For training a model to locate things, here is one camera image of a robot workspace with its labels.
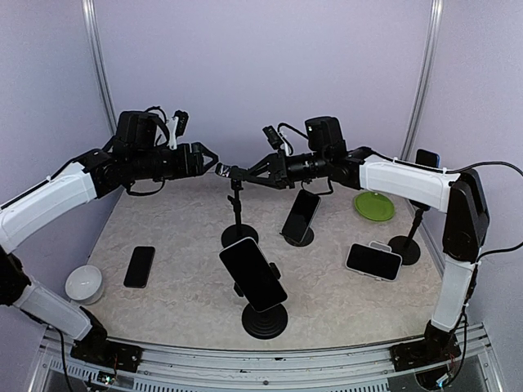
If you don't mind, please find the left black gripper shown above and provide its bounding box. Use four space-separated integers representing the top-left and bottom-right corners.
129 140 218 180

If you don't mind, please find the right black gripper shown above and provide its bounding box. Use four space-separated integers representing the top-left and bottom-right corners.
245 147 330 188

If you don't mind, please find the phone with white edge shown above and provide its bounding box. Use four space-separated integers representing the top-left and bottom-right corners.
219 237 288 313
281 189 321 243

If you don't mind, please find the tall black phone stand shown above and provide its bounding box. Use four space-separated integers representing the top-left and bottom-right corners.
215 163 259 247

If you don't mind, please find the low black stand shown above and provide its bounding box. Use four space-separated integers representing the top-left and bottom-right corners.
279 226 315 247

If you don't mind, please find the black phone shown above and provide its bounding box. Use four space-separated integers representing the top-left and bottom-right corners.
123 246 155 288

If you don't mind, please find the black round-base stand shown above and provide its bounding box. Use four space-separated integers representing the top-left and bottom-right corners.
234 263 288 340

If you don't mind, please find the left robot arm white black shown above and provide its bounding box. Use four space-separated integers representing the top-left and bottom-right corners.
1 108 219 372

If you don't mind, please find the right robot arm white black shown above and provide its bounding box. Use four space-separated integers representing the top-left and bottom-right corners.
230 116 489 372

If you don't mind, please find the white small phone stand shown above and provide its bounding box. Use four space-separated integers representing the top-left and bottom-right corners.
369 241 391 252

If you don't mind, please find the landscape phone white case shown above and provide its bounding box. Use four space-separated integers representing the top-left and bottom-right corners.
345 243 403 282

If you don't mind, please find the blue phone on right stand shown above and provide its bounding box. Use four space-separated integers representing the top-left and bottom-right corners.
415 149 440 168

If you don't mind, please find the right tall black stand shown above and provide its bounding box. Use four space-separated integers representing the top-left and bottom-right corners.
387 207 430 266

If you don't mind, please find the green plate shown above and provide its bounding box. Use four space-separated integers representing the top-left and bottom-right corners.
354 192 396 222

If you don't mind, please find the white bowl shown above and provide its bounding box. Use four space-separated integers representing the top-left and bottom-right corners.
65 265 104 305

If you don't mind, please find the right aluminium frame post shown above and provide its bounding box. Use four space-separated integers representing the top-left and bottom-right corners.
400 0 445 159

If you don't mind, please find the aluminium frame post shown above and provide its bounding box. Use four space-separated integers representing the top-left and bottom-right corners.
81 0 117 135
400 0 445 159

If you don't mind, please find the left aluminium frame post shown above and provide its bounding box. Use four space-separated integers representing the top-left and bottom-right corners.
81 0 117 135

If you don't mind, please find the front aluminium rail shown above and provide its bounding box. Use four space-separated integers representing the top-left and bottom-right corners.
28 322 503 392

